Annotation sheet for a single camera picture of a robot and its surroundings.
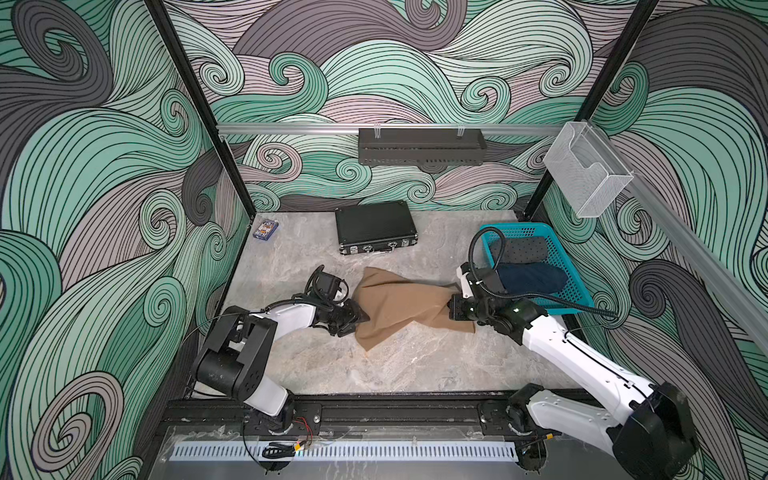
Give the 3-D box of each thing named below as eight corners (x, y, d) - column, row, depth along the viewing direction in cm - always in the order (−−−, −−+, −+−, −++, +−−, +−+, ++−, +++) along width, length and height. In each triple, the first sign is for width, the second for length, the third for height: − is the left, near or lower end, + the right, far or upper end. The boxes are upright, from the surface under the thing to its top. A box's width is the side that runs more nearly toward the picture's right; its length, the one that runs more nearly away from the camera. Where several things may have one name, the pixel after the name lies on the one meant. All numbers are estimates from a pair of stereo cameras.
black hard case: (341, 260, 108) (339, 250, 103) (334, 213, 124) (333, 202, 120) (416, 248, 112) (418, 238, 107) (400, 204, 128) (401, 193, 123)
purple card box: (255, 237, 115) (253, 233, 113) (267, 222, 121) (265, 217, 119) (267, 241, 114) (265, 236, 112) (279, 225, 120) (277, 220, 118)
